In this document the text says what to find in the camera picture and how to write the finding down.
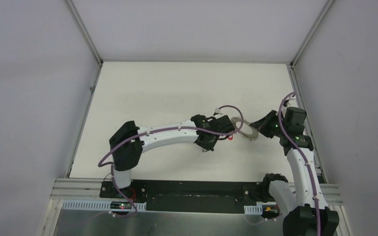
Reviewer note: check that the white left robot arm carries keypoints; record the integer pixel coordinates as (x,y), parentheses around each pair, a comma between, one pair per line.
(131,141)

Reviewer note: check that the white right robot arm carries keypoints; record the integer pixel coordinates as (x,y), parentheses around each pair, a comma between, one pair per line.
(305,210)

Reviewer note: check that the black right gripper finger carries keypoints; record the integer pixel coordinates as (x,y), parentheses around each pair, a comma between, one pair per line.
(267,122)
(268,132)

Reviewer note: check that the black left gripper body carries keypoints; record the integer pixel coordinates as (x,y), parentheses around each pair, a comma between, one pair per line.
(226,124)

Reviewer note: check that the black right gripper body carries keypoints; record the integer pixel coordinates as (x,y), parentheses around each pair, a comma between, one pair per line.
(276,128)

